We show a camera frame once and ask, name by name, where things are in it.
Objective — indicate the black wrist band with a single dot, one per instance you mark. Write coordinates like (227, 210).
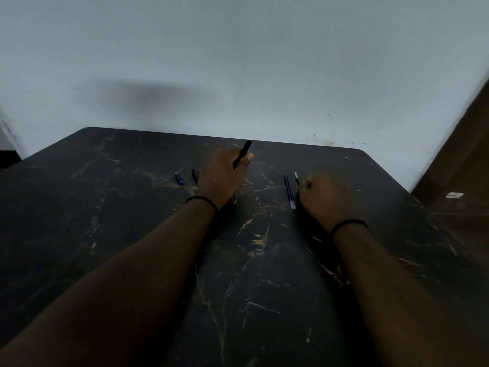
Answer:
(347, 224)
(202, 200)

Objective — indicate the brown wooden door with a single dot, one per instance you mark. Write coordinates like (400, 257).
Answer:
(458, 179)

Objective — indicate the black pen cap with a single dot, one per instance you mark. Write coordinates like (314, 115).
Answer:
(195, 175)

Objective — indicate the blue pen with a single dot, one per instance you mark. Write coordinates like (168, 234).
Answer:
(289, 191)

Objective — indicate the person's right thumb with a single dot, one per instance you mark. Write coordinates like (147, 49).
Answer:
(305, 183)

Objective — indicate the person's left thumb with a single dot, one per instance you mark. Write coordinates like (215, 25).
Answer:
(247, 158)

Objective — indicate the person's left forearm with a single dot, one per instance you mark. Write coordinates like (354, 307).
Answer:
(110, 286)

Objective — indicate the person's right forearm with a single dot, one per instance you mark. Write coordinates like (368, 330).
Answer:
(397, 298)

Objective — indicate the blue pen cap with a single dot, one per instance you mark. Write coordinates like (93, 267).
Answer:
(179, 178)

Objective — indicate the black right wrist band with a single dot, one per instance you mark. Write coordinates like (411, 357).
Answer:
(347, 224)

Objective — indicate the person's left hand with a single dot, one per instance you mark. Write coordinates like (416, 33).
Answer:
(218, 175)

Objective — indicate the black pen with white tip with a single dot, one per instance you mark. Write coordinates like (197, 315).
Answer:
(297, 178)

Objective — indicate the person's right hand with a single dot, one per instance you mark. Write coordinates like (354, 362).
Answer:
(328, 198)

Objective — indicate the white door latch plate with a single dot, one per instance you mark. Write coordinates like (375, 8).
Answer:
(454, 195)

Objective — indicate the black left wrist band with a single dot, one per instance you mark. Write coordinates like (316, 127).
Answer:
(202, 200)

